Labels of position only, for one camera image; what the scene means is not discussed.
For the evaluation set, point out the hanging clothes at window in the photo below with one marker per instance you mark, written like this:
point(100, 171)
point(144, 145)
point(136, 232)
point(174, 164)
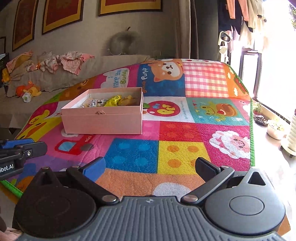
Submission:
point(245, 21)

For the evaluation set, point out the pink cardboard box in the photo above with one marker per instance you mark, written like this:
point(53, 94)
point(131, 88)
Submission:
point(109, 120)

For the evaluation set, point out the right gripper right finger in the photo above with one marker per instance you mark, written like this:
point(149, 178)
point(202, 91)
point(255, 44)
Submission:
point(214, 177)

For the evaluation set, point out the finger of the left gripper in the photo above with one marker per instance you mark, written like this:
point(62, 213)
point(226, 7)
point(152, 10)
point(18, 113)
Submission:
point(8, 144)
point(24, 152)

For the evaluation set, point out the framed wall picture left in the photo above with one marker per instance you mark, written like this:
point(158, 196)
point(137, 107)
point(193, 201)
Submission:
point(24, 24)

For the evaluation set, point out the grey neck pillow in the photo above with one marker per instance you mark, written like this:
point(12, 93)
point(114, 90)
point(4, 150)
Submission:
point(126, 42)

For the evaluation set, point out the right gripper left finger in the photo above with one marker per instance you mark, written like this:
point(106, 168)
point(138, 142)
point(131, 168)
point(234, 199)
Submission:
point(84, 179)

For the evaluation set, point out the framed wall picture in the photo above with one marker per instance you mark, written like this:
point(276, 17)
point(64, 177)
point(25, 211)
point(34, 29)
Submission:
point(110, 7)
point(24, 24)
point(59, 13)

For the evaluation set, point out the yellow snack bar packet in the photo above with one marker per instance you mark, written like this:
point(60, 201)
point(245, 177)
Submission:
point(113, 101)

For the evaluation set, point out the orange lion plush toy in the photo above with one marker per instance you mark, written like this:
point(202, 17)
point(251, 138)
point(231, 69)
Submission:
point(27, 92)

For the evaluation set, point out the framed wall picture middle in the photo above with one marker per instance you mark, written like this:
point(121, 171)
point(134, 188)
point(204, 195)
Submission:
point(59, 13)

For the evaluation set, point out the framed wall picture right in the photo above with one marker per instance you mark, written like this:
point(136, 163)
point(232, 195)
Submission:
point(110, 7)

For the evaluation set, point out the grey sofa cushion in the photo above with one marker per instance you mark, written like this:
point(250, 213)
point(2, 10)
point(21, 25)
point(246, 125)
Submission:
point(63, 79)

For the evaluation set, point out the pile of pink clothes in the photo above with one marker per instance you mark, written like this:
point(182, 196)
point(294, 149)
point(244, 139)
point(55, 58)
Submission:
point(53, 61)

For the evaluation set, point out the green white candy packet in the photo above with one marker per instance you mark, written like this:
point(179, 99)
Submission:
point(93, 103)

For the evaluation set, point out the white plant pot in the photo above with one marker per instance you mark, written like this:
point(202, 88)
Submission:
point(276, 129)

